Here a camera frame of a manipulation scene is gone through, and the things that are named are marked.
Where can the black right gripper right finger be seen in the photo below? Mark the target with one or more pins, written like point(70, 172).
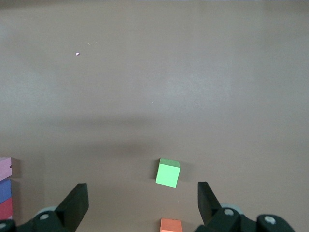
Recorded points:
point(207, 205)

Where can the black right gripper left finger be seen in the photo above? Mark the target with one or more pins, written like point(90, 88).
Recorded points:
point(74, 205)

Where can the red foam block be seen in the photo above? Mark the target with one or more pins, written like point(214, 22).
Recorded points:
point(6, 209)

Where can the purple foam block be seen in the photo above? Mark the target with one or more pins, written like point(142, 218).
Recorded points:
point(5, 189)

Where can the pink foam block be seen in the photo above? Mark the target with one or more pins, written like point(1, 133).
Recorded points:
point(5, 168)

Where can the orange foam block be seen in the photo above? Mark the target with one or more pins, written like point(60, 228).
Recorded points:
point(171, 226)

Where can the green foam block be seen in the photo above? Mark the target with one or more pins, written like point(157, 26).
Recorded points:
point(167, 172)

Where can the table cover sheet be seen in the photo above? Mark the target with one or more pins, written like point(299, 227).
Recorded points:
point(154, 84)

